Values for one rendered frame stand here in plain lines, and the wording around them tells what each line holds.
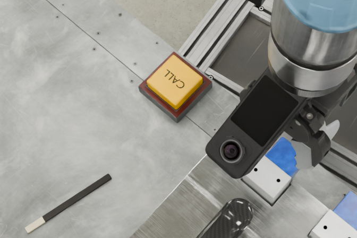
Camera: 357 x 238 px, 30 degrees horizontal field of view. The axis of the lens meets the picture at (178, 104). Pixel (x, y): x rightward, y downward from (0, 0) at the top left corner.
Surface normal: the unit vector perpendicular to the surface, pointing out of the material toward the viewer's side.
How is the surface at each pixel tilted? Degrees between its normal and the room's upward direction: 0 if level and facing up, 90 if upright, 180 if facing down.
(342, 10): 88
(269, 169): 0
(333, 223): 0
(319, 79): 90
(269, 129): 32
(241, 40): 0
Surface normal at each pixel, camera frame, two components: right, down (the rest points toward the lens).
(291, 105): -0.38, 0.04
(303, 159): -0.68, 0.69
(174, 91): -0.06, -0.39
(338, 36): 0.13, 0.91
